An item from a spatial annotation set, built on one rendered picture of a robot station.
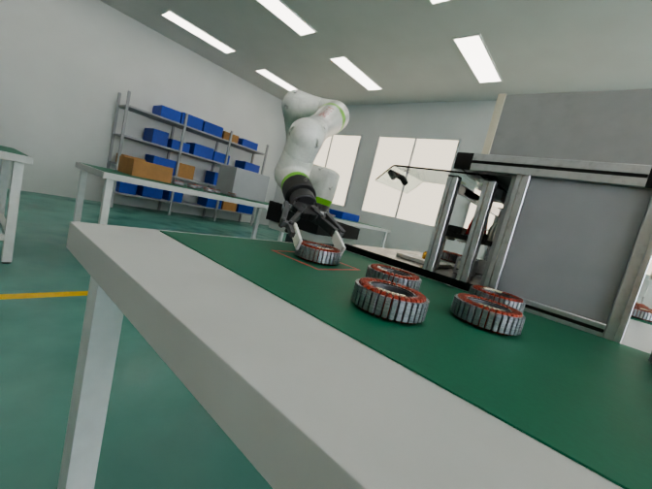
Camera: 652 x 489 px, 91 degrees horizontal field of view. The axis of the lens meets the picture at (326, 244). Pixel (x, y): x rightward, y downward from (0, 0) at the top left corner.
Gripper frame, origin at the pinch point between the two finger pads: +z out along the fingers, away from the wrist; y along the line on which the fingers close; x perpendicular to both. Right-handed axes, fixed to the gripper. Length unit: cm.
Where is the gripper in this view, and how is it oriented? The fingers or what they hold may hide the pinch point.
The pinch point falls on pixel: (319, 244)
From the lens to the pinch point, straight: 78.1
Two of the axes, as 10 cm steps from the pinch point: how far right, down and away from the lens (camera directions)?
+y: -8.7, -1.5, -4.7
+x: 4.1, -7.5, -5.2
